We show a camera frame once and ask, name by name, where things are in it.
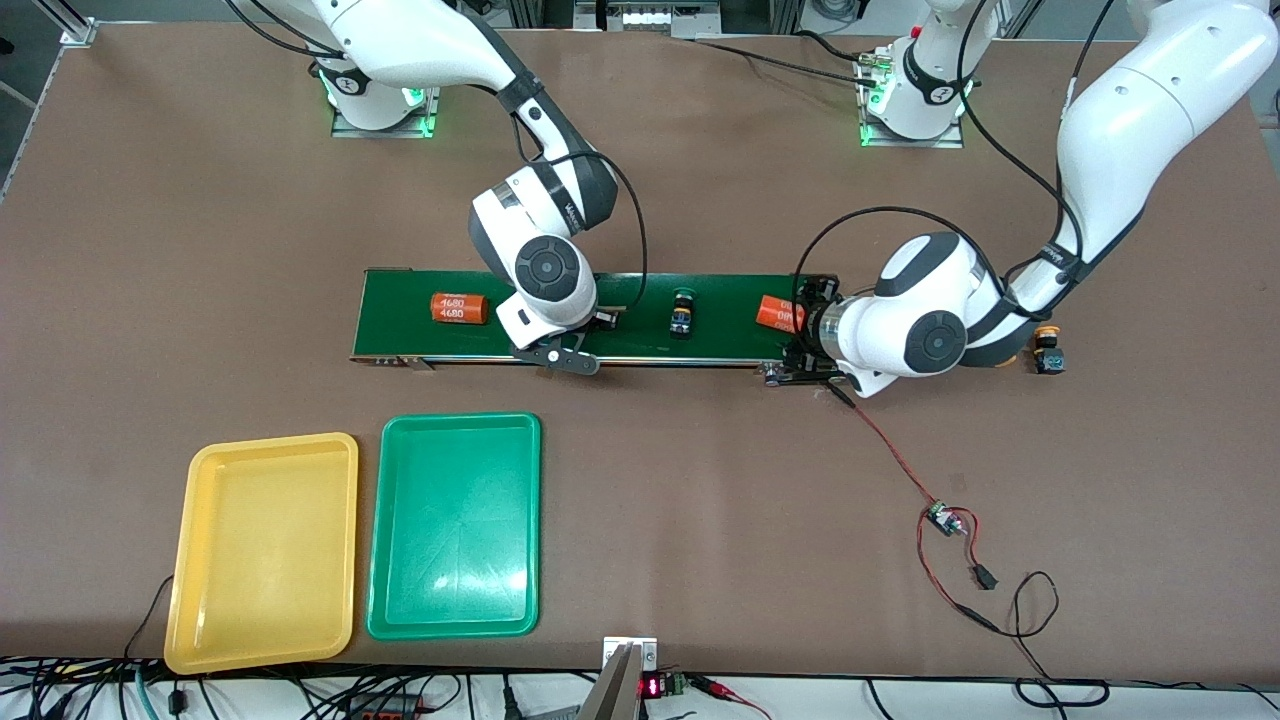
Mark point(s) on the green plastic tray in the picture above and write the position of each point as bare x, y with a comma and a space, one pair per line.
455, 520

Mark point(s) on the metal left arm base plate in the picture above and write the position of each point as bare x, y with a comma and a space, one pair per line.
910, 143

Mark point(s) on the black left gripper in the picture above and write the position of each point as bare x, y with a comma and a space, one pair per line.
806, 322

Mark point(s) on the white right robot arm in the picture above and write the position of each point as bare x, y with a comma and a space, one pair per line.
420, 40

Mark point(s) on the orange printed cylinder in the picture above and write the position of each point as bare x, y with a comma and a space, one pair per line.
778, 312
458, 308

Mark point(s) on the small controller circuit board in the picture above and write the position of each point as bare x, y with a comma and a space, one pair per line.
940, 518

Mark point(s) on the aluminium frame profile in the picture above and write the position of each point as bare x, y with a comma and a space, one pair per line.
80, 25

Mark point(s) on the grey metal camera mount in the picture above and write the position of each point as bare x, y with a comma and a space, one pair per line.
622, 690

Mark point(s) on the white box device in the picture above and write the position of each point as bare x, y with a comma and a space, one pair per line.
650, 18

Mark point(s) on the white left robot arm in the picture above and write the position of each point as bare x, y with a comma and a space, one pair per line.
1130, 110

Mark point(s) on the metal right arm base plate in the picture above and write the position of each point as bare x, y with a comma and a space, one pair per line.
380, 132

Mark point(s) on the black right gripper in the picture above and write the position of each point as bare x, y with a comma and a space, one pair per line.
604, 319

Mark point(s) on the red digit display module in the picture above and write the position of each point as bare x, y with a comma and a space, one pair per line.
652, 687

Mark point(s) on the green push button switch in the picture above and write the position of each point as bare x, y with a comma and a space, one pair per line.
683, 318

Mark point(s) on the red clip lead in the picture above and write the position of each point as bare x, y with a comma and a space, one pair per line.
715, 686

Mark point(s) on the yellow plastic tray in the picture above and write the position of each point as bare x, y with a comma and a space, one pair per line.
260, 550

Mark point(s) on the green conveyor belt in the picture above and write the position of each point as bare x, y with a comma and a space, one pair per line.
620, 300

